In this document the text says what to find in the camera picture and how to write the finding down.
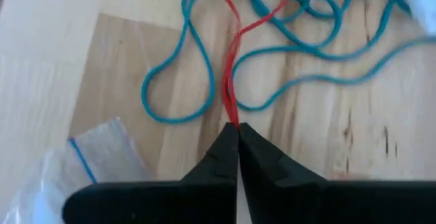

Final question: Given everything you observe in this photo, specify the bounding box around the red thin rubber bands tangle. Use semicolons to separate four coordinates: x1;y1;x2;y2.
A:
217;0;293;129

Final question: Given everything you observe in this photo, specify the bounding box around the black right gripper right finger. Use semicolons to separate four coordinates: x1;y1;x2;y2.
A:
238;122;436;224

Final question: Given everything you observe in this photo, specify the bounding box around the teal thin rubber bands tangle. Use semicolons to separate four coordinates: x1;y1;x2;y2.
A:
140;0;436;125

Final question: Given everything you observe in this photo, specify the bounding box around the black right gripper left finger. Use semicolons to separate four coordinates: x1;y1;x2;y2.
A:
62;122;239;224

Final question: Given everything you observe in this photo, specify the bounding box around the clear plastic zip bag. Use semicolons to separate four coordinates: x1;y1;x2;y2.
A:
0;116;153;224
407;0;436;36

